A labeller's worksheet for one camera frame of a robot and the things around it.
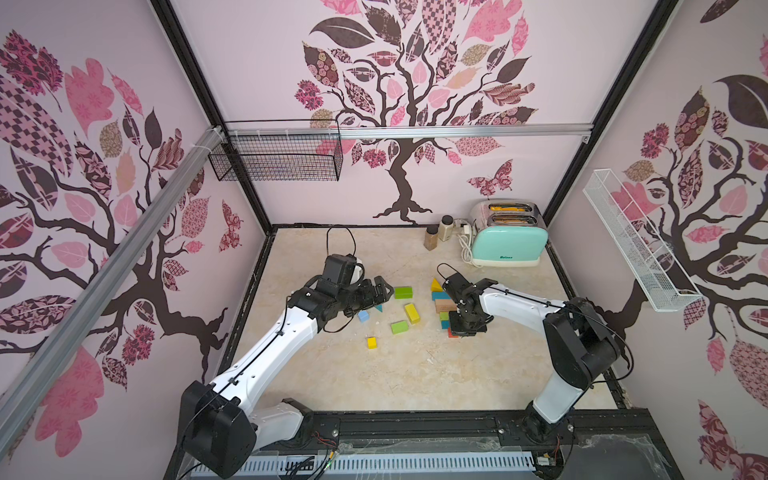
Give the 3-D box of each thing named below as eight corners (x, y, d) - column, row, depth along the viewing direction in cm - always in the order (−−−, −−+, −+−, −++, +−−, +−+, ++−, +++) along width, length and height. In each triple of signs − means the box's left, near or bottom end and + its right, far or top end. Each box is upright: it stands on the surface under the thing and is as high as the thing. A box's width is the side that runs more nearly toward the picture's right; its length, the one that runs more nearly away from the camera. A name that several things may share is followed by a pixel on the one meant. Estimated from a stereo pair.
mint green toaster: (470, 268, 110) (481, 234, 95) (462, 232, 122) (471, 197, 108) (534, 268, 110) (555, 234, 95) (520, 232, 122) (537, 197, 107)
